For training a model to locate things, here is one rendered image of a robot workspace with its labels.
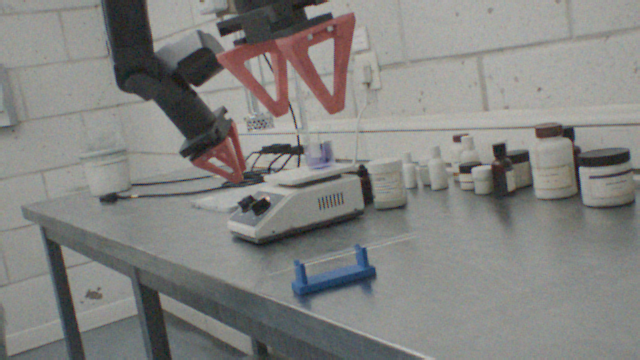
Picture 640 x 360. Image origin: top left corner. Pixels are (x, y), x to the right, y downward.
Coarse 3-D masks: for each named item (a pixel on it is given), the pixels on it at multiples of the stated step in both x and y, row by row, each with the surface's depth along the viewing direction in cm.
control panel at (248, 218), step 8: (256, 192) 130; (264, 192) 128; (272, 192) 125; (272, 200) 122; (280, 200) 120; (240, 208) 129; (272, 208) 120; (232, 216) 128; (240, 216) 126; (248, 216) 123; (256, 216) 121; (264, 216) 119; (248, 224) 121; (256, 224) 118
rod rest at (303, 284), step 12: (360, 252) 92; (300, 264) 89; (360, 264) 93; (300, 276) 89; (312, 276) 92; (324, 276) 91; (336, 276) 90; (348, 276) 91; (360, 276) 91; (300, 288) 89; (312, 288) 89
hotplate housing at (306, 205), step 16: (336, 176) 126; (352, 176) 125; (288, 192) 121; (304, 192) 121; (320, 192) 122; (336, 192) 124; (352, 192) 125; (288, 208) 120; (304, 208) 121; (320, 208) 122; (336, 208) 124; (352, 208) 125; (240, 224) 124; (272, 224) 119; (288, 224) 120; (304, 224) 121; (320, 224) 123; (256, 240) 119
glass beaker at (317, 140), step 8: (304, 128) 124; (312, 128) 124; (320, 128) 124; (328, 128) 125; (304, 136) 125; (312, 136) 124; (320, 136) 124; (328, 136) 125; (304, 144) 125; (312, 144) 124; (320, 144) 124; (328, 144) 125; (304, 152) 126; (312, 152) 125; (320, 152) 124; (328, 152) 125; (312, 160) 125; (320, 160) 125; (328, 160) 125; (312, 168) 125; (320, 168) 125; (328, 168) 125
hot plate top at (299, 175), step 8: (296, 168) 133; (304, 168) 131; (336, 168) 125; (344, 168) 125; (352, 168) 125; (272, 176) 128; (280, 176) 127; (288, 176) 125; (296, 176) 123; (304, 176) 122; (312, 176) 122; (320, 176) 123; (328, 176) 123
